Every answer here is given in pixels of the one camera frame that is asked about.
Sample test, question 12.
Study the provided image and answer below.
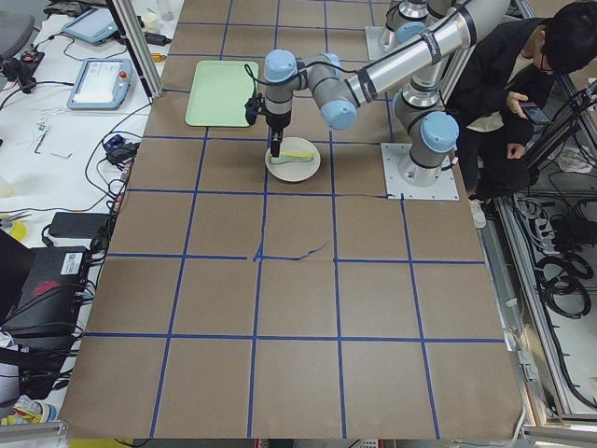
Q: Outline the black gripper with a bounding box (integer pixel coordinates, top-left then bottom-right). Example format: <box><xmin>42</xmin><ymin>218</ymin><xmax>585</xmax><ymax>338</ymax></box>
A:
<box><xmin>264</xmin><ymin>96</ymin><xmax>292</xmax><ymax>157</ymax></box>

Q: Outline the white round plate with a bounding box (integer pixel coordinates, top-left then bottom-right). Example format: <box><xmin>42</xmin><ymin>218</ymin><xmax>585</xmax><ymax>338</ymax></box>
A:
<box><xmin>265</xmin><ymin>137</ymin><xmax>321</xmax><ymax>182</ymax></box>

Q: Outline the yellow plastic fork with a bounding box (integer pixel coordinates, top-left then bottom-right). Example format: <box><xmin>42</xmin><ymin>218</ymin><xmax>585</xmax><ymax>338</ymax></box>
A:
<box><xmin>279</xmin><ymin>151</ymin><xmax>313</xmax><ymax>161</ymax></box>

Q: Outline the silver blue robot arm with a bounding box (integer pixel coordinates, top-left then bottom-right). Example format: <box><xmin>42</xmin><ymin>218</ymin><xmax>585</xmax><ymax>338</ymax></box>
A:
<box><xmin>379</xmin><ymin>0</ymin><xmax>456</xmax><ymax>51</ymax></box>
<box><xmin>259</xmin><ymin>1</ymin><xmax>508</xmax><ymax>160</ymax></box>

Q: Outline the pale green plastic spoon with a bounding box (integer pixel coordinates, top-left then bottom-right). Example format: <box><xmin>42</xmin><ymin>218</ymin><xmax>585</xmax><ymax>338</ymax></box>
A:
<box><xmin>270</xmin><ymin>157</ymin><xmax>313</xmax><ymax>165</ymax></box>

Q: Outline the mint green tray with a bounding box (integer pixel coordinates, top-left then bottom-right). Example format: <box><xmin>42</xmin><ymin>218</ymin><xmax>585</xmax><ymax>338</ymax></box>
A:
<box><xmin>185</xmin><ymin>61</ymin><xmax>259</xmax><ymax>128</ymax></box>

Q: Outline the brass cylinder tool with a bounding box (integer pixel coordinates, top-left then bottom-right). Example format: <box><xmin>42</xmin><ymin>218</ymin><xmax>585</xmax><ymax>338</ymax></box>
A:
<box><xmin>151</xmin><ymin>53</ymin><xmax>167</xmax><ymax>63</ymax></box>

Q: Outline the near teach pendant tablet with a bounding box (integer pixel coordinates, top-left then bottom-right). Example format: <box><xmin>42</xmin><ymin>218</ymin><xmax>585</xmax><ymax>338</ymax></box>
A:
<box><xmin>66</xmin><ymin>59</ymin><xmax>132</xmax><ymax>110</ymax></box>

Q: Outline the teach pendant tablet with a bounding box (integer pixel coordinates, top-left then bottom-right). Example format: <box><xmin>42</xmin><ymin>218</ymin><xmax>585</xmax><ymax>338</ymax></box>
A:
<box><xmin>62</xmin><ymin>8</ymin><xmax>118</xmax><ymax>45</ymax></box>
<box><xmin>66</xmin><ymin>59</ymin><xmax>132</xmax><ymax>110</ymax></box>

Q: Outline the far teach pendant tablet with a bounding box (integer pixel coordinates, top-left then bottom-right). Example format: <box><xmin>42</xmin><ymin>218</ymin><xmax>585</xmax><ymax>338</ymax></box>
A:
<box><xmin>62</xmin><ymin>8</ymin><xmax>118</xmax><ymax>45</ymax></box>

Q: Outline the person in black jacket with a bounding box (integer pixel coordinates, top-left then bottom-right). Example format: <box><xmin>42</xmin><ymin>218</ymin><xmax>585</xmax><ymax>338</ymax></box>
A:
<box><xmin>448</xmin><ymin>1</ymin><xmax>596</xmax><ymax>229</ymax></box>

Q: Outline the black power adapter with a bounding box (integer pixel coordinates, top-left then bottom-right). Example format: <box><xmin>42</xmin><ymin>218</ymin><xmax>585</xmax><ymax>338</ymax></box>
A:
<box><xmin>48</xmin><ymin>212</ymin><xmax>108</xmax><ymax>239</ymax></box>

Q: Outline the black smartphone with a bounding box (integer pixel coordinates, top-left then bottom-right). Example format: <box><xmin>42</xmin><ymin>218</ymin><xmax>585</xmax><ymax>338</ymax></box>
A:
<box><xmin>521</xmin><ymin>102</ymin><xmax>551</xmax><ymax>126</ymax></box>

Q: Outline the black computer box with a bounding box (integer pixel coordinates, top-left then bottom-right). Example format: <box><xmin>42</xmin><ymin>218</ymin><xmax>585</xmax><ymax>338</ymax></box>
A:
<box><xmin>1</xmin><ymin>246</ymin><xmax>91</xmax><ymax>337</ymax></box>

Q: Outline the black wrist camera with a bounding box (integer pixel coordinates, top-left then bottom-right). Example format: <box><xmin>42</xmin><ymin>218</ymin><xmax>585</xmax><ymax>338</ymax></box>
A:
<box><xmin>244</xmin><ymin>92</ymin><xmax>263</xmax><ymax>126</ymax></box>

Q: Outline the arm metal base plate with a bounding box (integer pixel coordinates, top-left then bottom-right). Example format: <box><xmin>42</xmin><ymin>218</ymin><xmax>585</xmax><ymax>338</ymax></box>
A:
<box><xmin>365</xmin><ymin>26</ymin><xmax>398</xmax><ymax>62</ymax></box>
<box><xmin>381</xmin><ymin>143</ymin><xmax>459</xmax><ymax>201</ymax></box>

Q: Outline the aluminium frame post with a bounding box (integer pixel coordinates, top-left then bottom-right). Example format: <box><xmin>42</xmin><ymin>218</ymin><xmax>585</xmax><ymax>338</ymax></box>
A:
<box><xmin>106</xmin><ymin>0</ymin><xmax>163</xmax><ymax>100</ymax></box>

